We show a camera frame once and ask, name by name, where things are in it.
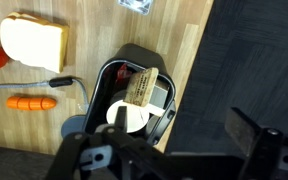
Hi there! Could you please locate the white paper cup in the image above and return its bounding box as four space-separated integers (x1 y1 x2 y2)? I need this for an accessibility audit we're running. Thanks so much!
106 90 150 133

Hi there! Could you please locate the brown cardboard box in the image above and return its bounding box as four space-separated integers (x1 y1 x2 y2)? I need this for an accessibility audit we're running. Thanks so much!
124 67 159 107

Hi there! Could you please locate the orange toy carrot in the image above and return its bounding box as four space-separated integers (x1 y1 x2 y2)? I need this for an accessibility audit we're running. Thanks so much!
6 96 57 111

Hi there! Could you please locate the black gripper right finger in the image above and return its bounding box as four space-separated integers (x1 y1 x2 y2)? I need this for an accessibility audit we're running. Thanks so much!
225 107 261 156

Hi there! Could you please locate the grey cable with plug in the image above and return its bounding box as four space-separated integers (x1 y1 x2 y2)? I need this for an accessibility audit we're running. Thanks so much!
0 76 90 114

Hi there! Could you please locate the toy bread slice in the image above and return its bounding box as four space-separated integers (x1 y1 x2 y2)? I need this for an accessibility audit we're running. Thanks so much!
0 12 69 73

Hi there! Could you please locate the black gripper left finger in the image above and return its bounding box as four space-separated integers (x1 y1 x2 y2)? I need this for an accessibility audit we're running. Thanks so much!
115 106 127 131

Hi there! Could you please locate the black plastic bin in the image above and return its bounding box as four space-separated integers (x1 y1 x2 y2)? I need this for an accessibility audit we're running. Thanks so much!
83 43 176 145

